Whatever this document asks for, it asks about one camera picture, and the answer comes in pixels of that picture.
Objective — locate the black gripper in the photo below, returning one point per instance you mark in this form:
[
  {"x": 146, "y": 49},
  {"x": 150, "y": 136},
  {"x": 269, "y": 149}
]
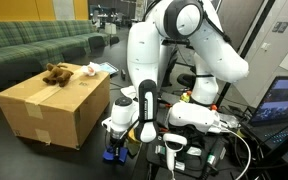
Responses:
[{"x": 115, "y": 141}]

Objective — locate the blue sponge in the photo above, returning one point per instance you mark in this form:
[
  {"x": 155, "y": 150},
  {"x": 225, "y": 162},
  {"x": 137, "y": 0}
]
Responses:
[{"x": 124, "y": 156}]

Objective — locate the brown plush moose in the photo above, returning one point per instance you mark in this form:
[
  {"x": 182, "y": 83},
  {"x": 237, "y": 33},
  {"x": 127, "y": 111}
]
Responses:
[{"x": 58, "y": 75}]

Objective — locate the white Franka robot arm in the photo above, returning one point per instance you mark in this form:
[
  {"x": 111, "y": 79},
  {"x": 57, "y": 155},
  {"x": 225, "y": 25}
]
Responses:
[{"x": 144, "y": 60}]

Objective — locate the large cardboard box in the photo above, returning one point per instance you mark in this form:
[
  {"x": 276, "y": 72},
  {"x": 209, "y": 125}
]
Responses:
[{"x": 50, "y": 116}]

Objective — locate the black orange-tipped tool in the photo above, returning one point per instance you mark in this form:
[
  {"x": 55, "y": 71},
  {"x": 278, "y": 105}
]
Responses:
[{"x": 162, "y": 129}]

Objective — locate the white VR controller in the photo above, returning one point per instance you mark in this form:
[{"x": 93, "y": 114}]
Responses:
[{"x": 172, "y": 150}]

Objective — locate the small black remote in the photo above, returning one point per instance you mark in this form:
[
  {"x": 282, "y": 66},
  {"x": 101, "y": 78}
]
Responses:
[{"x": 123, "y": 74}]

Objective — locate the black equipment tray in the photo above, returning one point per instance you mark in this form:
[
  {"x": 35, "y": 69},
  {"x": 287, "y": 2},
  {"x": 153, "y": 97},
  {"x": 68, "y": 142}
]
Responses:
[{"x": 197, "y": 160}]

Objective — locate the white VR headset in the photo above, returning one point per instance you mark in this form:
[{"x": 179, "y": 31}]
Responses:
[{"x": 190, "y": 116}]

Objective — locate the white-framed tablet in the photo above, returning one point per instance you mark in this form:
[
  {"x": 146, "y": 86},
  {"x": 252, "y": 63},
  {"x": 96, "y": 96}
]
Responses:
[{"x": 110, "y": 68}]

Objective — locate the yellow bottle orange cap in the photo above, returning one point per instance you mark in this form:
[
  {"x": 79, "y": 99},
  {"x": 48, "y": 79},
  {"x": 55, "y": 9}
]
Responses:
[{"x": 185, "y": 97}]

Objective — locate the black office chair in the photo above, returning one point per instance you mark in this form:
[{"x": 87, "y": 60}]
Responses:
[{"x": 187, "y": 80}]

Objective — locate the small orange knob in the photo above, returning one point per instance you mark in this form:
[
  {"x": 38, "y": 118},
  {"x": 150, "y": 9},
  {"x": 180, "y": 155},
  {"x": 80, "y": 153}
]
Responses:
[{"x": 214, "y": 107}]

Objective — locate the clear plastic wrapper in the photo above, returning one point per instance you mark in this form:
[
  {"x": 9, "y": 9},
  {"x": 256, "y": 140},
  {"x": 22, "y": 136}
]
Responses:
[{"x": 229, "y": 120}]

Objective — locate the white background chair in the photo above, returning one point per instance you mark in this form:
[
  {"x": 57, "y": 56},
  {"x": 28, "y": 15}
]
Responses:
[{"x": 110, "y": 28}]

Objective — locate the green plaid sofa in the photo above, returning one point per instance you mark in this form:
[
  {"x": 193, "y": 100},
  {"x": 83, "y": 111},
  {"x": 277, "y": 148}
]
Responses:
[{"x": 17, "y": 43}]

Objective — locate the open black laptop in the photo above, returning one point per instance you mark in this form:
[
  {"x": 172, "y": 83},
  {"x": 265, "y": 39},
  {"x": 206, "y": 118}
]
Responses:
[{"x": 280, "y": 100}]

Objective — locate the black tripod pole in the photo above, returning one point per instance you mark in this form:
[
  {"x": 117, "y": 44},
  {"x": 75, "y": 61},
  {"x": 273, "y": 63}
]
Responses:
[{"x": 252, "y": 36}]

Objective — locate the grey door sign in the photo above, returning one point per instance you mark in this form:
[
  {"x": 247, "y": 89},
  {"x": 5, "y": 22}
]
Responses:
[{"x": 281, "y": 26}]

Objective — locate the white light switch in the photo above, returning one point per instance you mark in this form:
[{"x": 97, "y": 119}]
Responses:
[{"x": 266, "y": 45}]

